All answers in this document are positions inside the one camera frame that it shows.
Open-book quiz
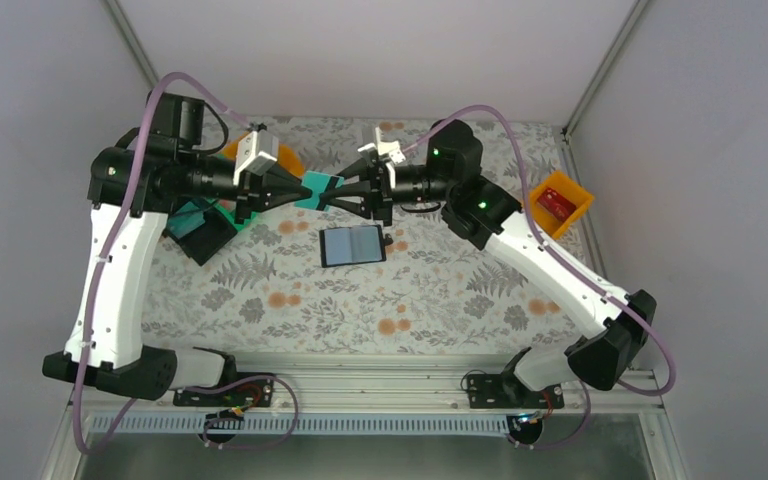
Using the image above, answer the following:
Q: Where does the green bin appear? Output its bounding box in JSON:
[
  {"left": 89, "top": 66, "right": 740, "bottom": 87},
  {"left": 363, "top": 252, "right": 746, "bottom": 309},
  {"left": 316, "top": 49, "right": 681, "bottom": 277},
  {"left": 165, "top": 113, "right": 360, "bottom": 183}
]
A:
[{"left": 215, "top": 200, "right": 258, "bottom": 232}]

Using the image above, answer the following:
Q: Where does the red card in bin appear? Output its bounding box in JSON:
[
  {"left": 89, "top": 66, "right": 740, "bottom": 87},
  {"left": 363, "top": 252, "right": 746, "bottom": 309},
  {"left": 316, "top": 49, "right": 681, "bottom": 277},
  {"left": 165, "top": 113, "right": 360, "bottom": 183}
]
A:
[{"left": 537, "top": 187, "right": 577, "bottom": 222}]

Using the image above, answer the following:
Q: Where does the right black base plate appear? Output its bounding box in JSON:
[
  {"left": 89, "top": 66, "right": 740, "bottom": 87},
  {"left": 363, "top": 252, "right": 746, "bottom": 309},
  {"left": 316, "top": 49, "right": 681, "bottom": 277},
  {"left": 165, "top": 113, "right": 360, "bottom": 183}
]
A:
[{"left": 460, "top": 370, "right": 565, "bottom": 409}]

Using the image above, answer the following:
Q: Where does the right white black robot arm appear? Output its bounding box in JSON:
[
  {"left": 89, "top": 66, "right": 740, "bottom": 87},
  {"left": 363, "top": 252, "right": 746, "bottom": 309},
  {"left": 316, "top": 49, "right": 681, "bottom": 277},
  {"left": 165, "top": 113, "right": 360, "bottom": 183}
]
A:
[{"left": 320, "top": 120, "right": 657, "bottom": 391}]

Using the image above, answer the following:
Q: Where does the floral patterned table mat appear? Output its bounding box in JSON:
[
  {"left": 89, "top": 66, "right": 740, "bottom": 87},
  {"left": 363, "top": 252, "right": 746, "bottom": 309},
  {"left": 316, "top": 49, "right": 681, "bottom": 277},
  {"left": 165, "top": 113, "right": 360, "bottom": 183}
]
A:
[{"left": 138, "top": 115, "right": 614, "bottom": 356}]

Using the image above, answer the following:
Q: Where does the grey slotted cable duct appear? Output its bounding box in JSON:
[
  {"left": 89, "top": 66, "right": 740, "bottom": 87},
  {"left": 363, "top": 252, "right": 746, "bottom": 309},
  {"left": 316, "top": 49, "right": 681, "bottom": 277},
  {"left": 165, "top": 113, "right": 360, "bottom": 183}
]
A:
[{"left": 116, "top": 412, "right": 508, "bottom": 437}]

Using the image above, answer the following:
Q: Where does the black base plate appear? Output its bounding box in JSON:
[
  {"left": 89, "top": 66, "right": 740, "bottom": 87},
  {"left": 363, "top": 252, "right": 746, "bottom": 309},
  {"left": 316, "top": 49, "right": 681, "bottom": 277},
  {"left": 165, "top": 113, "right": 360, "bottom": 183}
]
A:
[
  {"left": 460, "top": 370, "right": 565, "bottom": 409},
  {"left": 172, "top": 372, "right": 275, "bottom": 408}
]

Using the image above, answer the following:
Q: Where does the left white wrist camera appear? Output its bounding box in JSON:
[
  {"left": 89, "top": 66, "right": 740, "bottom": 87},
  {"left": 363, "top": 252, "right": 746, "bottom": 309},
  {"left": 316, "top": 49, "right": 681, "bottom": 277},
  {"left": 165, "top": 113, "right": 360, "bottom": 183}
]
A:
[{"left": 234, "top": 130, "right": 280, "bottom": 177}]

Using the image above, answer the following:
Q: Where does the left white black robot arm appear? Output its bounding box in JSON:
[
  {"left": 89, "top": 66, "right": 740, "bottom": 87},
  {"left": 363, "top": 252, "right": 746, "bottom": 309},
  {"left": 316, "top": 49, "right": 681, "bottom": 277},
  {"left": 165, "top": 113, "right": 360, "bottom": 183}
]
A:
[{"left": 42, "top": 92, "right": 311, "bottom": 400}]

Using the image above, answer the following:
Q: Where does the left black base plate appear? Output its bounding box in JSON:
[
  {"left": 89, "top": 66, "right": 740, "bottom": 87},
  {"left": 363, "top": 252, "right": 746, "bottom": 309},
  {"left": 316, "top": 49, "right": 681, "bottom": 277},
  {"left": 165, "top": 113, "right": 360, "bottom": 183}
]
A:
[{"left": 172, "top": 372, "right": 275, "bottom": 408}]

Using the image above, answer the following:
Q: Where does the orange bin back left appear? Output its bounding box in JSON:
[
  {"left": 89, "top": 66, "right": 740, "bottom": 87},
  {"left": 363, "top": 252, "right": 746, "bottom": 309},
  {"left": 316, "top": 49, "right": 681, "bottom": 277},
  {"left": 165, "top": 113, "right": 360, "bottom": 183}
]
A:
[{"left": 219, "top": 133, "right": 306, "bottom": 178}]

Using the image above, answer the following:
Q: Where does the orange bin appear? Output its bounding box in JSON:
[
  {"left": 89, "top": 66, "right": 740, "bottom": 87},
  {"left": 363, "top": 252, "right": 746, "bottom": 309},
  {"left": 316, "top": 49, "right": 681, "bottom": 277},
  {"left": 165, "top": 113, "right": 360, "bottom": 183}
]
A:
[
  {"left": 529, "top": 171, "right": 595, "bottom": 240},
  {"left": 219, "top": 133, "right": 306, "bottom": 178}
]

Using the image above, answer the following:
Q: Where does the black bin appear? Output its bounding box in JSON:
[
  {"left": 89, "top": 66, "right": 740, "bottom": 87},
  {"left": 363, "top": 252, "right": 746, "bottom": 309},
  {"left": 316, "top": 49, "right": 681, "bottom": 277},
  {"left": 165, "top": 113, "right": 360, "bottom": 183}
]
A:
[{"left": 166, "top": 208, "right": 238, "bottom": 266}]

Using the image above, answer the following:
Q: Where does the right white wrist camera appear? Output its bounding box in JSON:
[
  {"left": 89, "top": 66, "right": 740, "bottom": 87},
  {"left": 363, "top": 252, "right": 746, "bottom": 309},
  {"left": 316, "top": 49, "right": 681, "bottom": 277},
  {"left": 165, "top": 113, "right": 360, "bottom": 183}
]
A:
[{"left": 357, "top": 127, "right": 406, "bottom": 165}]

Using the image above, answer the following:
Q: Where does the aluminium rail frame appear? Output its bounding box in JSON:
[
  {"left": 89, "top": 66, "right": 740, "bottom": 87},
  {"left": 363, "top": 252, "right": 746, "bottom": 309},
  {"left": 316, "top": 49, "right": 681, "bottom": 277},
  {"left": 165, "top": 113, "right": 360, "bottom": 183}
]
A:
[{"left": 43, "top": 353, "right": 686, "bottom": 479}]

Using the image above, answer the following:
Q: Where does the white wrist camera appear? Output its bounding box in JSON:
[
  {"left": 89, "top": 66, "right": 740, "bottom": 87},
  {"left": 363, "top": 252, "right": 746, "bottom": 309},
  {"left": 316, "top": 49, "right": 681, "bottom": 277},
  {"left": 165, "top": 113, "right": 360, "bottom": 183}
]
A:
[
  {"left": 234, "top": 130, "right": 280, "bottom": 177},
  {"left": 357, "top": 127, "right": 406, "bottom": 165}
]

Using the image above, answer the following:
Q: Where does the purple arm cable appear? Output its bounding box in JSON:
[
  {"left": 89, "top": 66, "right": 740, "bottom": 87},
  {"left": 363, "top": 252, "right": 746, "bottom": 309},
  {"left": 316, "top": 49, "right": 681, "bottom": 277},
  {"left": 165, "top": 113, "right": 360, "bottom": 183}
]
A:
[
  {"left": 69, "top": 72, "right": 300, "bottom": 456},
  {"left": 400, "top": 104, "right": 678, "bottom": 452}
]

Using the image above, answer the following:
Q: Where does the orange bin right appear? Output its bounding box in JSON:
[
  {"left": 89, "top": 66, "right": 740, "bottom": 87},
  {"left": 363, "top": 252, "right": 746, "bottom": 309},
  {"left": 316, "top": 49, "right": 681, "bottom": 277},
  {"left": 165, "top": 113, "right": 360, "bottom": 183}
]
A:
[{"left": 529, "top": 171, "right": 595, "bottom": 240}]

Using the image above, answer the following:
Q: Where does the black card holder wallet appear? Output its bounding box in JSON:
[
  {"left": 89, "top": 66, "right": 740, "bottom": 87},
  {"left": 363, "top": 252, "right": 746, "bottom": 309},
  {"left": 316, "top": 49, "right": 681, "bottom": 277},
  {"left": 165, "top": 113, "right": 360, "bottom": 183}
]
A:
[{"left": 318, "top": 225, "right": 393, "bottom": 268}]

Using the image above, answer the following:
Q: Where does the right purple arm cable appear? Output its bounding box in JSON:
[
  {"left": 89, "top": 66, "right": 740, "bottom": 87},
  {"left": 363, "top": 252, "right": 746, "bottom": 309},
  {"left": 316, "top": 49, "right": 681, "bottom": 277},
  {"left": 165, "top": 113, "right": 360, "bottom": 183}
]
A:
[{"left": 400, "top": 104, "right": 678, "bottom": 452}]

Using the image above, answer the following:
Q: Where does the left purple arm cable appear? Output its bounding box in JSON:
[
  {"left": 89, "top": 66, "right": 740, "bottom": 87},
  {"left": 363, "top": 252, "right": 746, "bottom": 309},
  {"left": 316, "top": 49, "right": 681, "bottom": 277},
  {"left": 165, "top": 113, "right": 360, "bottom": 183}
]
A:
[{"left": 69, "top": 72, "right": 300, "bottom": 456}]

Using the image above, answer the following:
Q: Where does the teal card in black bin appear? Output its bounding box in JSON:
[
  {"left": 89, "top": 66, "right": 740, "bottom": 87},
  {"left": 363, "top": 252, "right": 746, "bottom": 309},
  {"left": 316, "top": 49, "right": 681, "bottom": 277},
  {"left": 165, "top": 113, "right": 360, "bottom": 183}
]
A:
[{"left": 165, "top": 202, "right": 209, "bottom": 238}]

